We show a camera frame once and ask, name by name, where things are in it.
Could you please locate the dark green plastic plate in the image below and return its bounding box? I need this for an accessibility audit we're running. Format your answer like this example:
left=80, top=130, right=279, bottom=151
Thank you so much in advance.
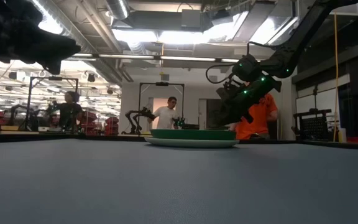
left=150, top=128, right=237, bottom=141

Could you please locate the black perforated rack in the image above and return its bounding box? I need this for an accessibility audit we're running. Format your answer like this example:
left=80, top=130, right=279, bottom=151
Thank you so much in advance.
left=293, top=108, right=334, bottom=141

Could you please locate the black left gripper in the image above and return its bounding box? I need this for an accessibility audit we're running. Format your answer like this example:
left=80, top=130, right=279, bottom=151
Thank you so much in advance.
left=0, top=0, right=82, bottom=76

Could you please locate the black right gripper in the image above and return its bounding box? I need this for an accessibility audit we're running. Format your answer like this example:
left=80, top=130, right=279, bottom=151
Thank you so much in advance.
left=215, top=73, right=283, bottom=126

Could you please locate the person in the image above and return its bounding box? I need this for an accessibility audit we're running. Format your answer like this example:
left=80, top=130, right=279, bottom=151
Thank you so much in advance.
left=234, top=92, right=278, bottom=140
left=147, top=96, right=180, bottom=130
left=52, top=91, right=84, bottom=134

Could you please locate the large pale blue plastic plate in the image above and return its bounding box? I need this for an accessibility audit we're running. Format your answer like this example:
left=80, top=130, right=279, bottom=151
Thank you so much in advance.
left=144, top=136, right=240, bottom=149

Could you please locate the black camera gantry frame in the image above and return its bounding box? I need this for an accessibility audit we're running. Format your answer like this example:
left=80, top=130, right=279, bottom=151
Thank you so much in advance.
left=138, top=81, right=185, bottom=135
left=25, top=75, right=80, bottom=132

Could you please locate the hanging yellow cable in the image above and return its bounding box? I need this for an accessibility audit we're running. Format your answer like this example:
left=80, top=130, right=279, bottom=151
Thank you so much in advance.
left=332, top=12, right=340, bottom=142

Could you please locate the blue-grey table mat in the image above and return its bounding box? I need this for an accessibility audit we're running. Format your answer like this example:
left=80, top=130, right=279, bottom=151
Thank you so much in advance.
left=0, top=138, right=358, bottom=224

